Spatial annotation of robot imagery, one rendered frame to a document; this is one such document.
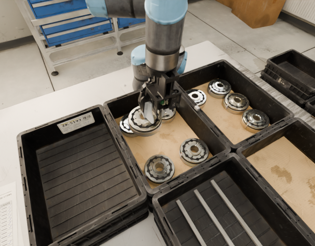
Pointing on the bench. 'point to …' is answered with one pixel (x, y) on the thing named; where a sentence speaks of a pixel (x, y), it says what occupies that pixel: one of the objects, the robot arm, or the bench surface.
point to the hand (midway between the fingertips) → (153, 114)
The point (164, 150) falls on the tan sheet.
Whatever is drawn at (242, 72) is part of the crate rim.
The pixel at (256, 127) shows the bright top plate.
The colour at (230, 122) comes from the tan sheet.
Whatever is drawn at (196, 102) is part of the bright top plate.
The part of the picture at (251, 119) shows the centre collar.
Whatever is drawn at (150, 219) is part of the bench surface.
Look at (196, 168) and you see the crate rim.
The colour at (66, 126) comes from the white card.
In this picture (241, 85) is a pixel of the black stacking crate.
